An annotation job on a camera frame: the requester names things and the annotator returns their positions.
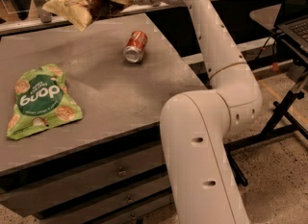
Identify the brown chip bag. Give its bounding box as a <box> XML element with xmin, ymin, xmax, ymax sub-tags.
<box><xmin>42</xmin><ymin>0</ymin><xmax>124</xmax><ymax>31</ymax></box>

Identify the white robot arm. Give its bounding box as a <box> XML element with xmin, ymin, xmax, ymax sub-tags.
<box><xmin>113</xmin><ymin>0</ymin><xmax>262</xmax><ymax>224</ymax></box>

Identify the green jalapeno chip bag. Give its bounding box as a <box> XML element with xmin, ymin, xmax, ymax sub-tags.
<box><xmin>7</xmin><ymin>63</ymin><xmax>83</xmax><ymax>140</ymax></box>

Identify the red soda can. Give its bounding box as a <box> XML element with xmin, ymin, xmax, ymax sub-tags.
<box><xmin>123</xmin><ymin>31</ymin><xmax>147</xmax><ymax>63</ymax></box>

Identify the grey drawer cabinet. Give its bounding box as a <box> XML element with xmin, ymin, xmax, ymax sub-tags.
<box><xmin>0</xmin><ymin>12</ymin><xmax>202</xmax><ymax>224</ymax></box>

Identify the black laptop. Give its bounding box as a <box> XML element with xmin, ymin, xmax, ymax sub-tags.
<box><xmin>278</xmin><ymin>16</ymin><xmax>308</xmax><ymax>53</ymax></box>

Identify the black metal stand leg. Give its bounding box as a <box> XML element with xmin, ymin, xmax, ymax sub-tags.
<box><xmin>225</xmin><ymin>145</ymin><xmax>248</xmax><ymax>187</ymax></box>

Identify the grey metal shelf rail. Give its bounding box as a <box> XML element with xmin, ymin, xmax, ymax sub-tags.
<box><xmin>183</xmin><ymin>37</ymin><xmax>274</xmax><ymax>74</ymax></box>

